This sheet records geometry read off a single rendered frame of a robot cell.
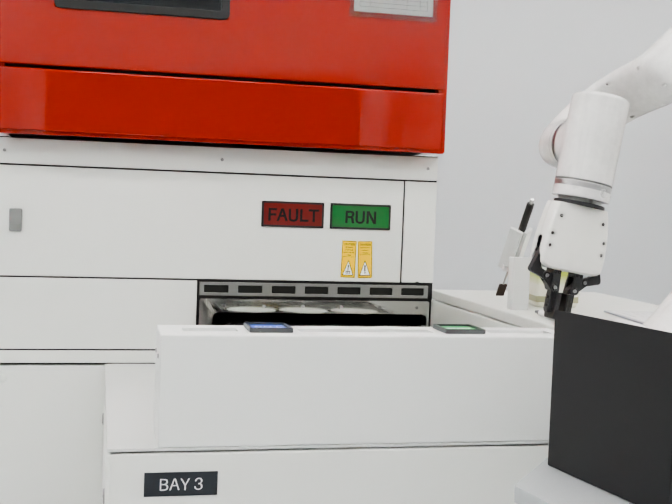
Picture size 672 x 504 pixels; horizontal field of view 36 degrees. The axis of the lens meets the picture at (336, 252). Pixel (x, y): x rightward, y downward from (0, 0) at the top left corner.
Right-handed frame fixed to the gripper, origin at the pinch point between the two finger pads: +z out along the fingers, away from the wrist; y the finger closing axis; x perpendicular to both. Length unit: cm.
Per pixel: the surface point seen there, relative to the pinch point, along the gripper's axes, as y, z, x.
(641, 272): -125, -12, -197
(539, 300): -5.0, 0.2, -17.5
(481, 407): 14.5, 14.7, 14.1
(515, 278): 1.7, -2.6, -13.4
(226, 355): 49, 14, 14
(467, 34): -42, -80, -197
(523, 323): 2.9, 3.8, -4.3
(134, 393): 57, 27, -20
